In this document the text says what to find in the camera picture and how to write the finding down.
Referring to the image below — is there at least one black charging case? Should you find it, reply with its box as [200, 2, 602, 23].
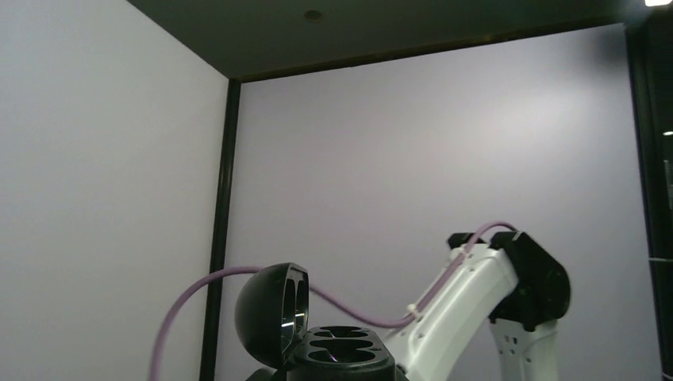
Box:
[234, 263, 406, 380]

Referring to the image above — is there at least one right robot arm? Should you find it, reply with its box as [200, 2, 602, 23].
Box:
[383, 231, 571, 380]

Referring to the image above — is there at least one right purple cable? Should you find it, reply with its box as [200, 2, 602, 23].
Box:
[148, 221, 519, 381]

